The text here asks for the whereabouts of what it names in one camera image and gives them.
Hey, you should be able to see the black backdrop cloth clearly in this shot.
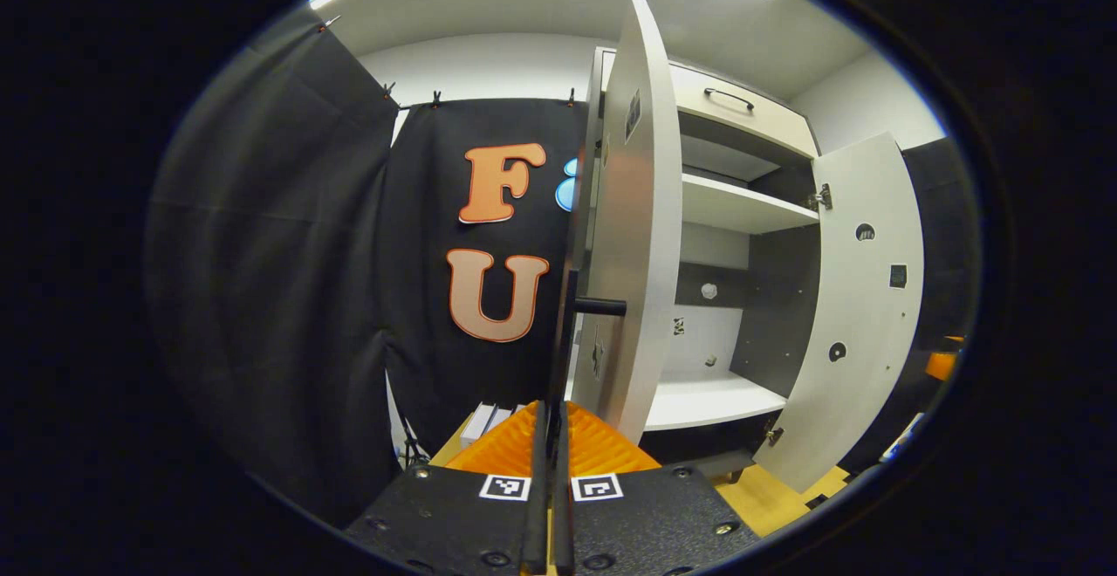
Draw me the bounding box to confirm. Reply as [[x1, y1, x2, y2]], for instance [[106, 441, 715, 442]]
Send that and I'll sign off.
[[144, 13, 983, 529]]

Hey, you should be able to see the small white blue object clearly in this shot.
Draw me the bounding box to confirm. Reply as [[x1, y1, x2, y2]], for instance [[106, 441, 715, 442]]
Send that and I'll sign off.
[[881, 415, 926, 463]]

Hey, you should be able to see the black door handle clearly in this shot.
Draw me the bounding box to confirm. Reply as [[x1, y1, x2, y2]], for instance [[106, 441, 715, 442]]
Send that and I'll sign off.
[[545, 269, 628, 459]]

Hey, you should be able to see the beige double-door shoe cabinet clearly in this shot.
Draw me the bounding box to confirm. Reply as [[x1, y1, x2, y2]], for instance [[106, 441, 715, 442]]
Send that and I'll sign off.
[[580, 46, 874, 485]]

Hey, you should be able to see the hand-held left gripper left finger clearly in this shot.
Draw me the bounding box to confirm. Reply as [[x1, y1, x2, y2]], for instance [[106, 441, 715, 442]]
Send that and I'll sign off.
[[343, 400, 549, 576]]

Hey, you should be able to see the white cabinet shelf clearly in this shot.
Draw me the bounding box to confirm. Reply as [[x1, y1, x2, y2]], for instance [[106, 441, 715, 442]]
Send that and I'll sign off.
[[565, 371, 788, 433], [681, 170, 821, 237]]

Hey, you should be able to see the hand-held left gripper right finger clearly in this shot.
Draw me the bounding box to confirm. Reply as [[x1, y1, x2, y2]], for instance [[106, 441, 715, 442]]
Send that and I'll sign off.
[[552, 400, 762, 576]]

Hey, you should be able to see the black drawer handle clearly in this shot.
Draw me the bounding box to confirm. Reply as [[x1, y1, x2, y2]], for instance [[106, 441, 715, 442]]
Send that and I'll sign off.
[[703, 86, 757, 113]]

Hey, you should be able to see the beige shoe cabinet door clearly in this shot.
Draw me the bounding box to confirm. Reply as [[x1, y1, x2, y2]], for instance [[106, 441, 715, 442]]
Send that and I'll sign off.
[[753, 132, 925, 495], [548, 0, 683, 446]]

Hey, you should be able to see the beige cabinet drawer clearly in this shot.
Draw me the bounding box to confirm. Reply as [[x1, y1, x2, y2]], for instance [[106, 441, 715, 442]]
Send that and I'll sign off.
[[602, 51, 819, 161]]

